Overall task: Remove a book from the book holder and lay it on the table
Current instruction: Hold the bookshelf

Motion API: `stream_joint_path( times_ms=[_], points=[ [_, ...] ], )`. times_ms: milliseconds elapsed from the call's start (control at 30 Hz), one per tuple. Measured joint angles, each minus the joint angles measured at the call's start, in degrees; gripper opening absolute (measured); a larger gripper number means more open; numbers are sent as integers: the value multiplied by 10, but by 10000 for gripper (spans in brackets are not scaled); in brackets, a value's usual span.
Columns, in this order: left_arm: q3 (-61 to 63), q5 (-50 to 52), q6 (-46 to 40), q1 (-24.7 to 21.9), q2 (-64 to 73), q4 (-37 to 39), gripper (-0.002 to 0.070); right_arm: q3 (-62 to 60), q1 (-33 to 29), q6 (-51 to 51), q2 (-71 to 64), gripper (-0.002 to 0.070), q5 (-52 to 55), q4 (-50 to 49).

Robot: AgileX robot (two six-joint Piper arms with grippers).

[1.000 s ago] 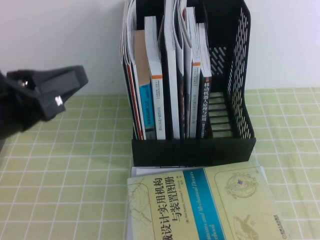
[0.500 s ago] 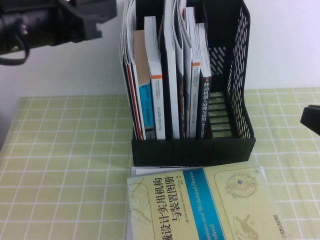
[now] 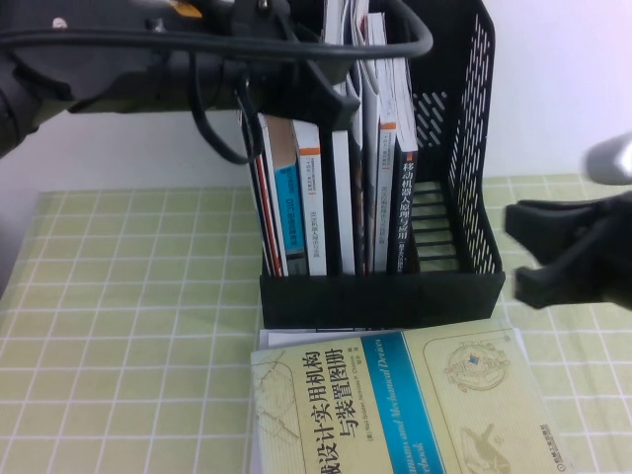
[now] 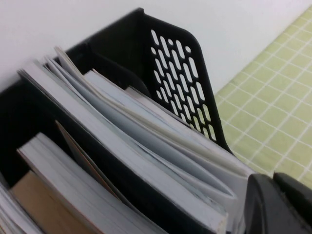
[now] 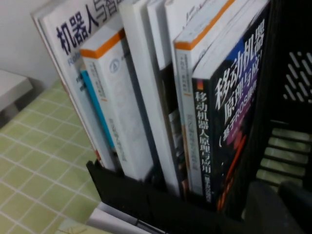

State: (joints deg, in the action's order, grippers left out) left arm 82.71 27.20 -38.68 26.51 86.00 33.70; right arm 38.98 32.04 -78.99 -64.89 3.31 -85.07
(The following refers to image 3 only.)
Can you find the black perforated plastic book holder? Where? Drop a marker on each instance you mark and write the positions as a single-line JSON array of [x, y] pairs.
[[385, 301]]

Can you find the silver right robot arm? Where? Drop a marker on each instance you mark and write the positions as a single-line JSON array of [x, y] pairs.
[[609, 158]]

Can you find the dark spine floppy magazine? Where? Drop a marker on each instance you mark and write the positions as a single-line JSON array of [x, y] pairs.
[[358, 207]]

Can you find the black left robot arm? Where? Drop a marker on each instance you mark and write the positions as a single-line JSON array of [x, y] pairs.
[[123, 84]]

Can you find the green checkered tablecloth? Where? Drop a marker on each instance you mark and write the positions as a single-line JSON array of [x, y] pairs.
[[123, 296]]

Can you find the dark mobile robot book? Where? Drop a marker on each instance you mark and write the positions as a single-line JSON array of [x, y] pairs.
[[405, 212]]

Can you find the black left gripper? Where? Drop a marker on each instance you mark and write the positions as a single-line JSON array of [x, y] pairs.
[[266, 79]]

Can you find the thin orange spine magazine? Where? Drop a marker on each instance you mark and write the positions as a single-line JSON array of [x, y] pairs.
[[270, 212]]

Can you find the cream yellow mechanical devices book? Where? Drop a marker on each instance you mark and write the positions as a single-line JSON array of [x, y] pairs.
[[419, 419]]

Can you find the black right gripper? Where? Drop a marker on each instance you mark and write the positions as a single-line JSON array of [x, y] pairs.
[[617, 257]]

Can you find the white book orange stripe spine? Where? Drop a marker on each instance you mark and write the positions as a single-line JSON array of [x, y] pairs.
[[313, 207], [384, 197]]

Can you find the blue spine book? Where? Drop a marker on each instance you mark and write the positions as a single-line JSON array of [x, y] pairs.
[[289, 207]]

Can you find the thick plain white book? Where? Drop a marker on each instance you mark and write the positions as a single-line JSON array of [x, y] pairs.
[[343, 197]]

